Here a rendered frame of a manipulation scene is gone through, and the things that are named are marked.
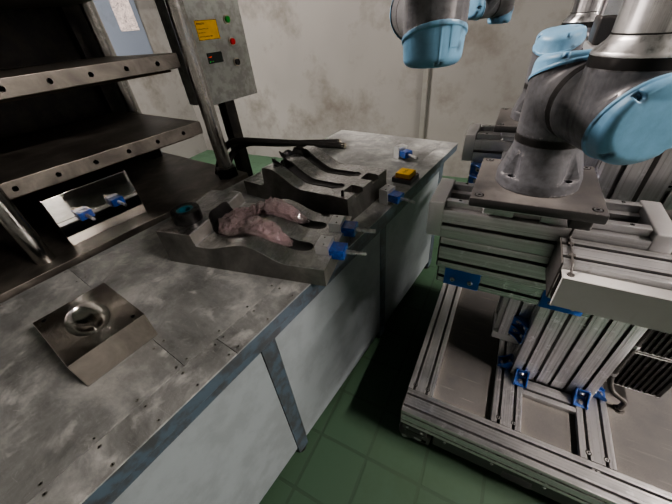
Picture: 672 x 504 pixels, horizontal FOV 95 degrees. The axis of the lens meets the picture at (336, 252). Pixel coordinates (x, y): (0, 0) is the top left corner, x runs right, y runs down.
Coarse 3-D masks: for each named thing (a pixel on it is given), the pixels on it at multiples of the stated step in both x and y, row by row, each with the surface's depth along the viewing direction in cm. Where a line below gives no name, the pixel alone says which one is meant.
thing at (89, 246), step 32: (160, 160) 175; (192, 160) 171; (160, 192) 139; (192, 192) 136; (0, 224) 127; (32, 224) 124; (128, 224) 117; (0, 256) 107; (64, 256) 103; (0, 288) 92
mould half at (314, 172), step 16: (304, 160) 117; (320, 160) 120; (336, 160) 123; (256, 176) 125; (272, 176) 111; (288, 176) 109; (320, 176) 114; (336, 176) 112; (352, 176) 110; (384, 176) 113; (256, 192) 122; (272, 192) 116; (288, 192) 111; (304, 192) 106; (320, 192) 102; (336, 192) 101; (368, 192) 106; (320, 208) 105; (336, 208) 101; (352, 208) 100
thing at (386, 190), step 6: (384, 186) 109; (390, 186) 109; (384, 192) 107; (390, 192) 108; (396, 192) 107; (402, 192) 107; (384, 198) 108; (390, 198) 107; (396, 198) 105; (402, 198) 106
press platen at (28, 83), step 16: (48, 64) 132; (64, 64) 118; (80, 64) 107; (96, 64) 100; (112, 64) 103; (128, 64) 107; (144, 64) 110; (160, 64) 115; (176, 64) 119; (0, 80) 84; (16, 80) 87; (32, 80) 89; (48, 80) 94; (64, 80) 95; (80, 80) 98; (96, 80) 101; (0, 96) 85; (16, 96) 88
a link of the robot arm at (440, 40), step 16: (400, 0) 41; (416, 0) 35; (432, 0) 34; (448, 0) 34; (464, 0) 34; (400, 16) 40; (416, 16) 35; (432, 16) 35; (448, 16) 34; (464, 16) 35; (400, 32) 44; (416, 32) 36; (432, 32) 36; (448, 32) 35; (464, 32) 37; (416, 48) 37; (432, 48) 36; (448, 48) 36; (416, 64) 38; (432, 64) 38; (448, 64) 38
